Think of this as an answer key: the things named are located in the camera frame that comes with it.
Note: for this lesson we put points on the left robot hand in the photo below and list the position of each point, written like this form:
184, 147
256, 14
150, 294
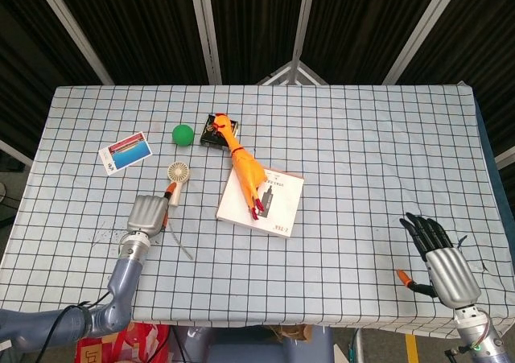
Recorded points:
147, 214

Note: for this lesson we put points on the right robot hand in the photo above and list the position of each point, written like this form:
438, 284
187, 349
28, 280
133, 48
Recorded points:
450, 272

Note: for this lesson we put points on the beige handheld fan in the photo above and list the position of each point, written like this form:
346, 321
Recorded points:
177, 178

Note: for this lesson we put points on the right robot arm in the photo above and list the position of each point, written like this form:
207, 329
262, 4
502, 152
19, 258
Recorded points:
479, 332

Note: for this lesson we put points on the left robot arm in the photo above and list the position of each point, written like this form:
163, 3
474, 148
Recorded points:
112, 290

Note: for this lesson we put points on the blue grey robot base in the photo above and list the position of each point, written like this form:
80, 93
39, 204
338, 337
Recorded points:
257, 345

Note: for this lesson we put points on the photo postcard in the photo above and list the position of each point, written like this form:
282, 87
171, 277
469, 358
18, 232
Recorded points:
125, 153

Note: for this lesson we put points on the green ball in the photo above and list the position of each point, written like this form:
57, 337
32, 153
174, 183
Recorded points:
182, 136

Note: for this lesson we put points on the black printed box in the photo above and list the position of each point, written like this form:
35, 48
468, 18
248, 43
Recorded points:
213, 137

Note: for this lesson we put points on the orange rubber chicken toy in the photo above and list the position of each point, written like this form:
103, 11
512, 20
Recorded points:
245, 166

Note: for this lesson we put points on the white booklet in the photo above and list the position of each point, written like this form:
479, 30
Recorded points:
269, 206

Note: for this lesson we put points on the red patterned bag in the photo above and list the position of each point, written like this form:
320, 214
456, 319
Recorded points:
128, 345

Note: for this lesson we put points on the blue checked tablecloth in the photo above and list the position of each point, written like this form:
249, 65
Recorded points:
322, 170

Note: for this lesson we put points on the brown paper scrap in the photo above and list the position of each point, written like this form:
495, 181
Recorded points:
291, 331

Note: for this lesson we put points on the white metal frame junction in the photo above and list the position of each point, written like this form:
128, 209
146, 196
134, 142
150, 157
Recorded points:
292, 74

